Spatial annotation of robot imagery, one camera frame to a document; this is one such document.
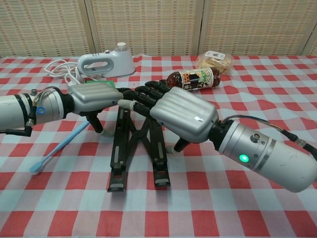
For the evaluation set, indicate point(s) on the white handheld garment steamer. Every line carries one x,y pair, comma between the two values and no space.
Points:
119,62

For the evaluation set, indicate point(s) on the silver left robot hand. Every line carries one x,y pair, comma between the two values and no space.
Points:
94,98

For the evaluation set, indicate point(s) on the black folding stand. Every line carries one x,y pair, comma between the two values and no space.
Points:
119,148

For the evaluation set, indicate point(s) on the green foil packet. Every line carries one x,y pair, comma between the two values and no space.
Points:
109,82

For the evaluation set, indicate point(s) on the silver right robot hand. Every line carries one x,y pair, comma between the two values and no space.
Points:
185,114

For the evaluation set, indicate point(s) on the red white checkered tablecloth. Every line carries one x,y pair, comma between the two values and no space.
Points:
223,210

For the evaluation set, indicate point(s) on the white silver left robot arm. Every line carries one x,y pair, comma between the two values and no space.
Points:
15,111

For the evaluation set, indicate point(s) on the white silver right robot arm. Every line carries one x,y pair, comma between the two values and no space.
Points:
272,158

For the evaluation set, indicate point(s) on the brown tea bottle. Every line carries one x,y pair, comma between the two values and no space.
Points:
198,78

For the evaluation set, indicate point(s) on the woven bamboo folding screen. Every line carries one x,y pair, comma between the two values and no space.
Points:
148,24

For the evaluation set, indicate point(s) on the clear bag of cookies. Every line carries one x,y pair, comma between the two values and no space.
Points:
225,63

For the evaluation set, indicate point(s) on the light blue toothbrush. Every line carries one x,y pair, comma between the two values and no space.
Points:
54,151

